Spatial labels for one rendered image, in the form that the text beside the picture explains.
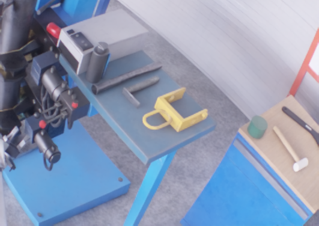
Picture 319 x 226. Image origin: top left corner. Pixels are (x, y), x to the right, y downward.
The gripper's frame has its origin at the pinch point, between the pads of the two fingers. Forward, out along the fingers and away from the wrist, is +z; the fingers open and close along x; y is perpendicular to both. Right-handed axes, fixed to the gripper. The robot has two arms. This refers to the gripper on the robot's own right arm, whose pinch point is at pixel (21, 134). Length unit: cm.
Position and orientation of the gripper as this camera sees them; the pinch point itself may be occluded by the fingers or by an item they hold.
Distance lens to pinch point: 227.7
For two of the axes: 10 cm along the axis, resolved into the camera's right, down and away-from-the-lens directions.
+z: 7.3, -6.8, 0.6
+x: 2.3, 3.2, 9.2
